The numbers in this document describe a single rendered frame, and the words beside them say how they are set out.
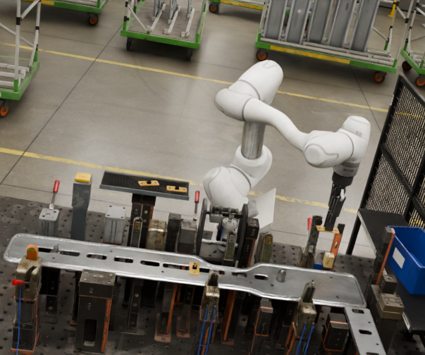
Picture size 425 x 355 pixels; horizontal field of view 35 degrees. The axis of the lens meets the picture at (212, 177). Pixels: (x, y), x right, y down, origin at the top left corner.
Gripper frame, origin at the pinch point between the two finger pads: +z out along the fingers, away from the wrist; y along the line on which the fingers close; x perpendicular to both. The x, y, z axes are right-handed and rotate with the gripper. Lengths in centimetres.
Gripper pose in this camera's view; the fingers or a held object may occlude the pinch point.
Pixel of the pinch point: (330, 220)
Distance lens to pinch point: 253.6
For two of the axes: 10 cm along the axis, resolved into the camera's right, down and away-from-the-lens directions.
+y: 0.2, 4.5, -8.9
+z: -1.7, 8.8, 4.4
